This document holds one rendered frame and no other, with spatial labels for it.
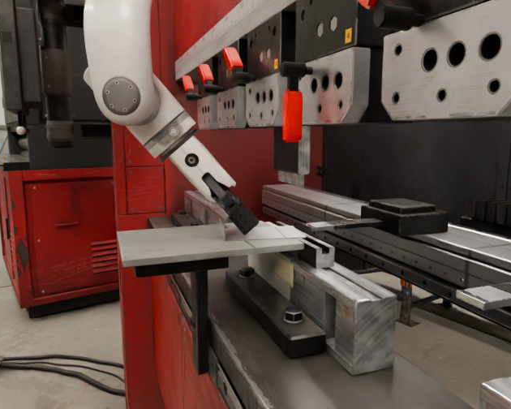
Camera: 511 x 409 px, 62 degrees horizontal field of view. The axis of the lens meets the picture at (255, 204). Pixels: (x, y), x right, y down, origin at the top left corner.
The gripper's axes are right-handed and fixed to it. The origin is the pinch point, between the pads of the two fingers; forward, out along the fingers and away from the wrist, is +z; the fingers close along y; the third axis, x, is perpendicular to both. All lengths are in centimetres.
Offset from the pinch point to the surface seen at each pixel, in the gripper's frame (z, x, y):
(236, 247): 0.9, 3.4, -8.2
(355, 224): 15.4, -14.3, 2.7
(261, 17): -22.0, -23.7, 4.5
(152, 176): -11, 15, 84
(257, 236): 3.4, 0.2, -2.7
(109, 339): 45, 106, 173
